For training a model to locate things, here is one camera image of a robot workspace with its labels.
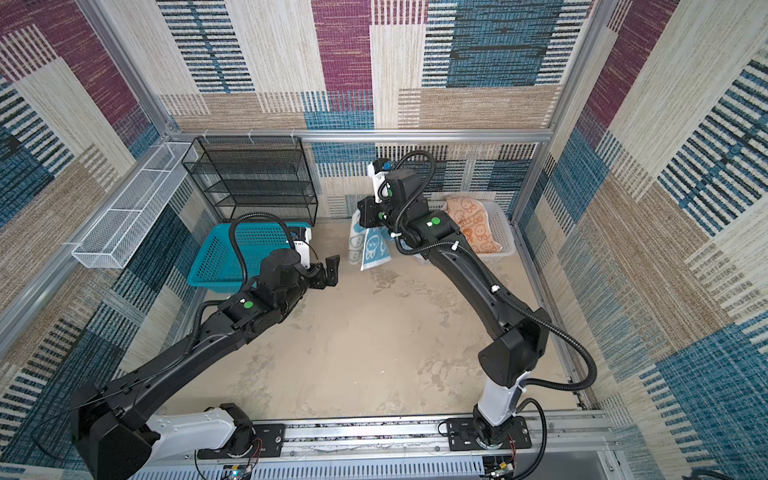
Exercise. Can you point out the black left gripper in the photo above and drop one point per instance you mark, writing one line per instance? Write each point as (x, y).
(331, 272)

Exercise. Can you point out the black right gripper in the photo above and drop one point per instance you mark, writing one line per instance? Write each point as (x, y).
(368, 206)

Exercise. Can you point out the blue and cream towel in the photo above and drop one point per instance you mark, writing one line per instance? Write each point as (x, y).
(368, 247)

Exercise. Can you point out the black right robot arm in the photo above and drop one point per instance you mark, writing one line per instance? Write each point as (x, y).
(518, 334)

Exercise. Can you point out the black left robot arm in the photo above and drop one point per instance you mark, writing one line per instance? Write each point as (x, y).
(116, 429)

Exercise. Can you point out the orange and cream towel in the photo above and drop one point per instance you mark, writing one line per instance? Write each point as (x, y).
(472, 218)

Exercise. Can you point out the teal plastic basket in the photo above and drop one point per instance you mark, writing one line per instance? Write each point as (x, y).
(216, 267)

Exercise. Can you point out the white plastic laundry basket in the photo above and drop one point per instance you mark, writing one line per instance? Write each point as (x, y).
(499, 225)

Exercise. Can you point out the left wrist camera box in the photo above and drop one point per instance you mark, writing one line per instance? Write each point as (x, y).
(301, 236)

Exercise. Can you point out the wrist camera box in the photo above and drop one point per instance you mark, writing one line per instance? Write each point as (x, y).
(377, 171)
(301, 236)

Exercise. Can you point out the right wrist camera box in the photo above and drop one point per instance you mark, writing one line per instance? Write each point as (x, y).
(377, 171)

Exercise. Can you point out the black wire shelf rack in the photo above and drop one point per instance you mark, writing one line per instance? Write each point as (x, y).
(245, 174)

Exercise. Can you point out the white wire mesh tray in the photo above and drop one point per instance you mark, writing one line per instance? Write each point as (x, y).
(118, 232)

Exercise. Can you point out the aluminium frame post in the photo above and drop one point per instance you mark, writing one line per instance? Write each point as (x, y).
(581, 55)

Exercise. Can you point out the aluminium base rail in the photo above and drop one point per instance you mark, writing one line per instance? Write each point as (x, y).
(559, 445)

